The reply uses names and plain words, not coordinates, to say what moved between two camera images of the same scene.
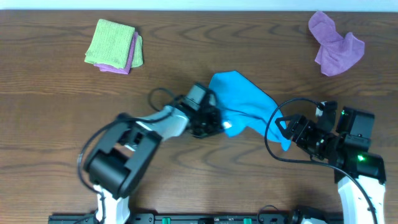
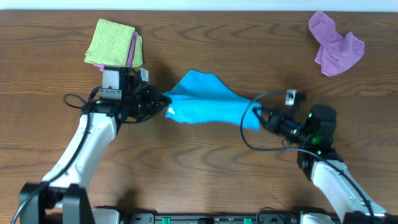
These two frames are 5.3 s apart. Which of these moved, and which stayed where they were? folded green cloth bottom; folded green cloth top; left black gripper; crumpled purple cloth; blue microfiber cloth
Moved: left black gripper; blue microfiber cloth
Stayed: folded green cloth top; crumpled purple cloth; folded green cloth bottom
